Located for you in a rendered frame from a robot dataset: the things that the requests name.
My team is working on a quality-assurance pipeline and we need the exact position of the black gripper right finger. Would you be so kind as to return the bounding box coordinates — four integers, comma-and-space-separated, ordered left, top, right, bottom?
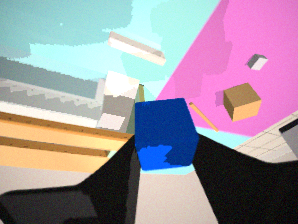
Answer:
191, 133, 298, 224

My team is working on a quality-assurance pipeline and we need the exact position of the dark blue block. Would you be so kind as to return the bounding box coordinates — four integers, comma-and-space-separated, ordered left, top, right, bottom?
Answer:
135, 98, 199, 171

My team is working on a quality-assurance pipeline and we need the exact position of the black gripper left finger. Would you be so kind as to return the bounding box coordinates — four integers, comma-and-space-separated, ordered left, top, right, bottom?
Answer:
0, 134, 141, 224

